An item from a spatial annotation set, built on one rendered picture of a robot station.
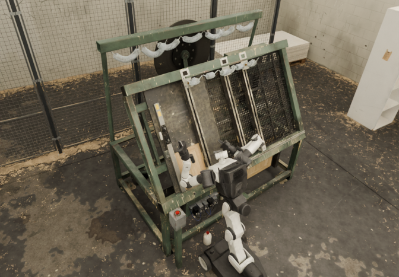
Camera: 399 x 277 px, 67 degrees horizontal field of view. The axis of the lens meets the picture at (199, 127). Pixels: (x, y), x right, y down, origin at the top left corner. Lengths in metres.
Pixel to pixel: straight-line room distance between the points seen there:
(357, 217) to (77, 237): 3.59
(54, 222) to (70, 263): 0.66
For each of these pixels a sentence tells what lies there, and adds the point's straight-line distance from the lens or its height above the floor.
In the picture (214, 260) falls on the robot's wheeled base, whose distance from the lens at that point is 3.59.
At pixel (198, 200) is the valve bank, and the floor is 0.74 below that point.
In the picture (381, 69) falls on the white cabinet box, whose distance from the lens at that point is 6.07.
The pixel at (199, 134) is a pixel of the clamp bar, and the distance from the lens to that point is 3.15.
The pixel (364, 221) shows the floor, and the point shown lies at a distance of 4.67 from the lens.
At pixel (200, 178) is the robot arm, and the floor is 1.31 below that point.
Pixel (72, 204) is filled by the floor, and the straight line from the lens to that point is 4.51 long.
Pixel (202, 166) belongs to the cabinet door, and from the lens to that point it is 3.26.
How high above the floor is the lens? 3.28
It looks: 36 degrees down
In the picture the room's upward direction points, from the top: 2 degrees clockwise
